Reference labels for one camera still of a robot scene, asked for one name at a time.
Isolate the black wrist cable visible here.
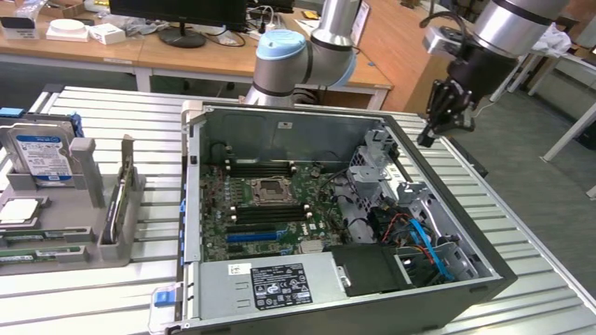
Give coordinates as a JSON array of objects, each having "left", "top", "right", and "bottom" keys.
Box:
[{"left": 419, "top": 11, "right": 472, "bottom": 48}]

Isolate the box with white label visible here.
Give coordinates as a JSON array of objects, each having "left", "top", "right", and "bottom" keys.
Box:
[{"left": 0, "top": 15, "right": 39, "bottom": 41}]

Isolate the grey power supply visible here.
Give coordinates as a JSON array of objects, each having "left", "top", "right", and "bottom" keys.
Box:
[{"left": 193, "top": 251, "right": 349, "bottom": 321}]

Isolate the blue expansion slot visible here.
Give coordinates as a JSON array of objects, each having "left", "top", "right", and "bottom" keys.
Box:
[{"left": 225, "top": 232, "right": 276, "bottom": 243}]

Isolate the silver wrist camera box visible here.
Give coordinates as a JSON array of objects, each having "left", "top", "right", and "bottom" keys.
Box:
[{"left": 421, "top": 25, "right": 468, "bottom": 55}]

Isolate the green motherboard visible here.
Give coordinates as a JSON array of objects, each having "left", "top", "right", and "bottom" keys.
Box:
[{"left": 199, "top": 161, "right": 347, "bottom": 263}]

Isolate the hard disk with blue label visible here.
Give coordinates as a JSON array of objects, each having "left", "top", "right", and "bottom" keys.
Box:
[{"left": 0, "top": 123, "right": 76, "bottom": 183}]

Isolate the small white box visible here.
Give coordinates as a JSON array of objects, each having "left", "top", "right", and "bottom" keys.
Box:
[{"left": 88, "top": 24, "right": 128, "bottom": 46}]

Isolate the graphics card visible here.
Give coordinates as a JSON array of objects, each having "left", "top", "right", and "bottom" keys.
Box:
[{"left": 100, "top": 135, "right": 137, "bottom": 246}]

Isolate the black RAM slot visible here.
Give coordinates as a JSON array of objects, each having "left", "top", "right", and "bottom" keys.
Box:
[
  {"left": 227, "top": 170, "right": 299, "bottom": 177},
  {"left": 225, "top": 159, "right": 297, "bottom": 165},
  {"left": 227, "top": 167, "right": 299, "bottom": 173},
  {"left": 225, "top": 163, "right": 299, "bottom": 170},
  {"left": 231, "top": 217, "right": 315, "bottom": 225},
  {"left": 231, "top": 209, "right": 313, "bottom": 216},
  {"left": 231, "top": 213, "right": 313, "bottom": 220},
  {"left": 231, "top": 204, "right": 312, "bottom": 211}
]

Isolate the blue flat wire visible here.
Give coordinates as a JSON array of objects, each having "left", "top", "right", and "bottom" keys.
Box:
[{"left": 408, "top": 214, "right": 456, "bottom": 281}]

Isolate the silver CPU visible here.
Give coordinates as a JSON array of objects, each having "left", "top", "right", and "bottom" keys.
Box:
[{"left": 0, "top": 198, "right": 39, "bottom": 225}]

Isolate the metal disk bay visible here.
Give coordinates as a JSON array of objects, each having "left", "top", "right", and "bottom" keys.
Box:
[{"left": 347, "top": 128, "right": 483, "bottom": 289}]

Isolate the black open PC case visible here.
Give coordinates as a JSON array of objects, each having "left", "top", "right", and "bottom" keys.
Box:
[{"left": 147, "top": 99, "right": 520, "bottom": 335}]

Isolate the disk carrier with blue rails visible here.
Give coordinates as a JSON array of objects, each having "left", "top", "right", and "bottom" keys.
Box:
[{"left": 25, "top": 110, "right": 85, "bottom": 140}]

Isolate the grey parts rack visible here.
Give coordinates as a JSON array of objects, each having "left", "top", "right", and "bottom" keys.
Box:
[{"left": 0, "top": 135, "right": 148, "bottom": 270}]

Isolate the black computer monitor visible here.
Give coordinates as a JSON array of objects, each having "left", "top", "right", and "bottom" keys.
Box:
[{"left": 108, "top": 0, "right": 248, "bottom": 49}]

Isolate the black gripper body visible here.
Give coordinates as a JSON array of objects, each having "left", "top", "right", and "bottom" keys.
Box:
[{"left": 445, "top": 43, "right": 519, "bottom": 103}]

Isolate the CPU socket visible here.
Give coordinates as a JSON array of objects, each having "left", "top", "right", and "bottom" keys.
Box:
[{"left": 249, "top": 177, "right": 299, "bottom": 207}]

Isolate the white cloth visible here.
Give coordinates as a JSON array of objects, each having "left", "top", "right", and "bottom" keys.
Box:
[{"left": 532, "top": 23, "right": 573, "bottom": 59}]

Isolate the white power strip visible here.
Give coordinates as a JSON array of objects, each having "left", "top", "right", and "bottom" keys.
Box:
[{"left": 248, "top": 20, "right": 285, "bottom": 40}]

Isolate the red wire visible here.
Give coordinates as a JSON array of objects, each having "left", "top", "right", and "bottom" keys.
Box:
[{"left": 380, "top": 213, "right": 428, "bottom": 253}]

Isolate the brown wooden desk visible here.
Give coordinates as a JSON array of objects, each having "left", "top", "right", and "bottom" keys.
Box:
[
  {"left": 0, "top": 0, "right": 395, "bottom": 113},
  {"left": 357, "top": 0, "right": 472, "bottom": 114}
]

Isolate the black expansion slot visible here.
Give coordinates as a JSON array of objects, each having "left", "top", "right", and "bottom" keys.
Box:
[{"left": 225, "top": 224, "right": 276, "bottom": 234}]

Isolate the white-framed desk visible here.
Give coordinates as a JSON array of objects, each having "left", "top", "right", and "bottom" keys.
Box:
[{"left": 527, "top": 47, "right": 596, "bottom": 162}]

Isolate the green RAM stick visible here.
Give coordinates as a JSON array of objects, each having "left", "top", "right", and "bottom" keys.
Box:
[
  {"left": 0, "top": 248, "right": 81, "bottom": 265},
  {"left": 0, "top": 232, "right": 67, "bottom": 246}
]

